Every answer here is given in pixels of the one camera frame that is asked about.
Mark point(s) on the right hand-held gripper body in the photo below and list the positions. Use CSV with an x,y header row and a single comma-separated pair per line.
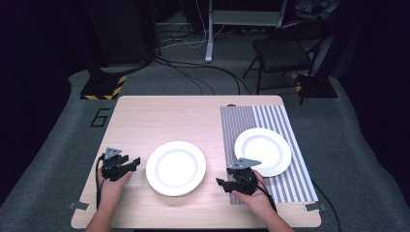
x,y
243,182

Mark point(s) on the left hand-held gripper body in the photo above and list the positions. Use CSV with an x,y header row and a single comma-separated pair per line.
x,y
112,167

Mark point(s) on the white round plate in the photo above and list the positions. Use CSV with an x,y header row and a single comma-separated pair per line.
x,y
175,168
264,150

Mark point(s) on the person's left hand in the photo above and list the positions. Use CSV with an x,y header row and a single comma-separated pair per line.
x,y
111,191

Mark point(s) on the person's right hand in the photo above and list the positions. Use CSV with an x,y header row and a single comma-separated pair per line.
x,y
259,201

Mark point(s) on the grey tape strip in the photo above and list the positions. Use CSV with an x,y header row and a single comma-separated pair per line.
x,y
315,206
78,205

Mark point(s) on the grey white striped placemat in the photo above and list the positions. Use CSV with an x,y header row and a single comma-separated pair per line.
x,y
235,119

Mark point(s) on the black yellow striped stand base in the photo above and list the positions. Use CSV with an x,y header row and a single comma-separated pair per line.
x,y
101,88
317,87

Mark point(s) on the black equipment cabinet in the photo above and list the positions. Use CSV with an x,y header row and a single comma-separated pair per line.
x,y
125,32

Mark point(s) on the black folding chair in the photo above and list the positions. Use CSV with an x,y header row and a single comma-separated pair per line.
x,y
280,54

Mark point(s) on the white metal stand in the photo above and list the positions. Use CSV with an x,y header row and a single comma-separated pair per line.
x,y
209,38

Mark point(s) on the grey crumpled cloth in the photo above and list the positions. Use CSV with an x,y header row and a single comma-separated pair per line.
x,y
314,8

